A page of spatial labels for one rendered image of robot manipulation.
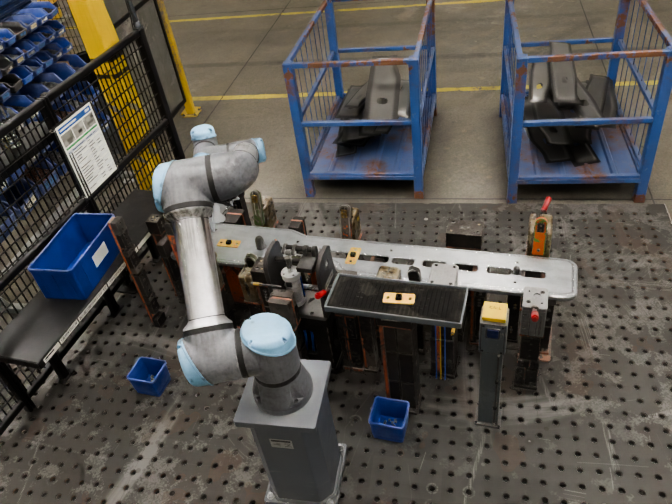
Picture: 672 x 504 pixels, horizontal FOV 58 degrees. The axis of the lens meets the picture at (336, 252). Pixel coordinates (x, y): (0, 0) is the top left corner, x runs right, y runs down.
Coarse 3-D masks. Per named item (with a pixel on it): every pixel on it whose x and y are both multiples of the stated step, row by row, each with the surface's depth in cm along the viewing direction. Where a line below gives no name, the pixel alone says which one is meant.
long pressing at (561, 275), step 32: (224, 224) 228; (224, 256) 213; (384, 256) 203; (416, 256) 200; (448, 256) 198; (480, 256) 197; (512, 256) 195; (480, 288) 185; (512, 288) 183; (576, 288) 181
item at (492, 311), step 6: (486, 306) 157; (492, 306) 157; (498, 306) 157; (504, 306) 156; (486, 312) 156; (492, 312) 155; (498, 312) 155; (504, 312) 155; (486, 318) 154; (492, 318) 154; (498, 318) 154; (504, 318) 153
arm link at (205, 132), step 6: (198, 126) 190; (204, 126) 189; (210, 126) 189; (192, 132) 187; (198, 132) 186; (204, 132) 186; (210, 132) 187; (192, 138) 188; (198, 138) 186; (204, 138) 186; (210, 138) 188; (216, 138) 191; (216, 144) 189
